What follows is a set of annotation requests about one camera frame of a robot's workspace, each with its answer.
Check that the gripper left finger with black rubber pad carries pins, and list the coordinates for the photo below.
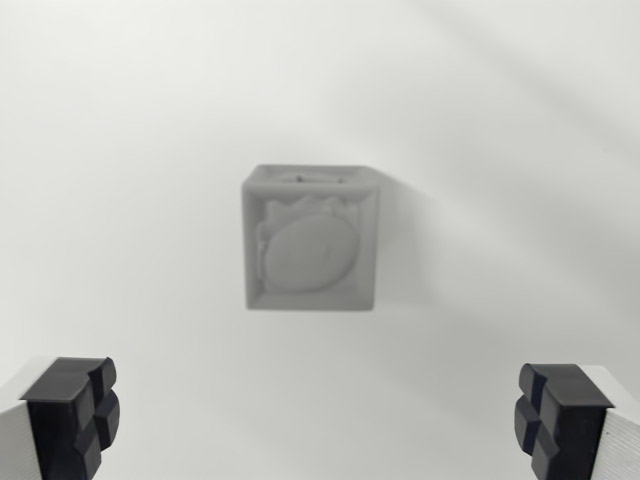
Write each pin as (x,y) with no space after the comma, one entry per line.
(55,425)

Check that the gripper right finger with black rubber pad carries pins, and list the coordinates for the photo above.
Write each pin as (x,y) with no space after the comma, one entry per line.
(570,425)

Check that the grey embossed toy cube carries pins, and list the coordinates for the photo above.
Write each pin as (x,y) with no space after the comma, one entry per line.
(310,250)

